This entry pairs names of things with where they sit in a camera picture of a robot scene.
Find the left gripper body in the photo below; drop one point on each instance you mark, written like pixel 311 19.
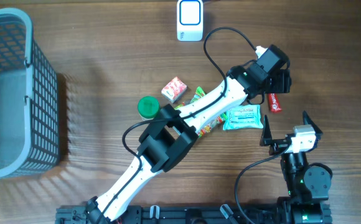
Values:
pixel 281 84

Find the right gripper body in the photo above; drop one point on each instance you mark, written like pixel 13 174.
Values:
pixel 278 145

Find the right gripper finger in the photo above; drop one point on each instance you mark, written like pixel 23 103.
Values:
pixel 266 137
pixel 307 120

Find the red candy bar wrapper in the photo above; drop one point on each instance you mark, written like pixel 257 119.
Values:
pixel 273 102

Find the teal tissue packet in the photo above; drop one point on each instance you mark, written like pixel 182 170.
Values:
pixel 243 116

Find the green Haribo candy bag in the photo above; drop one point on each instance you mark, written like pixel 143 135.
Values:
pixel 199 93

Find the small red white box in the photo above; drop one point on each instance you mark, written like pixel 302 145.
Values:
pixel 174 89

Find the green lid jar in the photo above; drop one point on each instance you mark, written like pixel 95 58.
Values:
pixel 148 107

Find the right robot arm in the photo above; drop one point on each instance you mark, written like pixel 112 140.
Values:
pixel 308 184

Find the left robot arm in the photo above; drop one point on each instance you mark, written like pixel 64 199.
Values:
pixel 172 133

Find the white barcode scanner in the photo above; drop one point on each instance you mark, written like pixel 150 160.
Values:
pixel 190 20

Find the grey plastic shopping basket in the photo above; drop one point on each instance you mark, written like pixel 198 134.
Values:
pixel 29 108

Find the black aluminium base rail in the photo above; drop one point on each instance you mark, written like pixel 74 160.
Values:
pixel 269 213

